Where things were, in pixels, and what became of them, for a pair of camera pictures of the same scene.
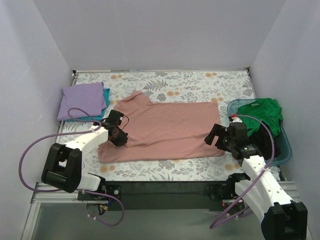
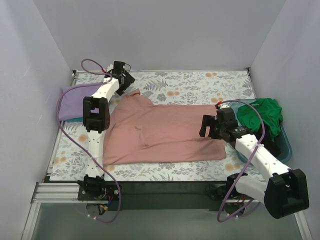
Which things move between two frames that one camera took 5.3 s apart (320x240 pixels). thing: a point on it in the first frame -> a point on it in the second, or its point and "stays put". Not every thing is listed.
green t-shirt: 267,109 stays put
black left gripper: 122,139 -> 126,80
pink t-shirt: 162,130 stays put
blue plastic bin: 284,145 stays put
